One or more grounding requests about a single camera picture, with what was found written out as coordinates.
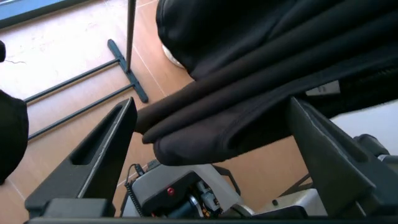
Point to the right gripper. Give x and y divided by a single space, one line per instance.
323 88

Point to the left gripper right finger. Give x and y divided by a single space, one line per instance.
339 174

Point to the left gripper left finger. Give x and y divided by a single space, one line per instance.
93 165

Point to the black garment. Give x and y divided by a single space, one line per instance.
12 137
248 77

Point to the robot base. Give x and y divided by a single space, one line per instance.
174 189

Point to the white laundry basket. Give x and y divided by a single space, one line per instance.
171 57

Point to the black clothes rack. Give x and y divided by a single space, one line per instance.
130 31

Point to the window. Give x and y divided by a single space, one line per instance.
28 9

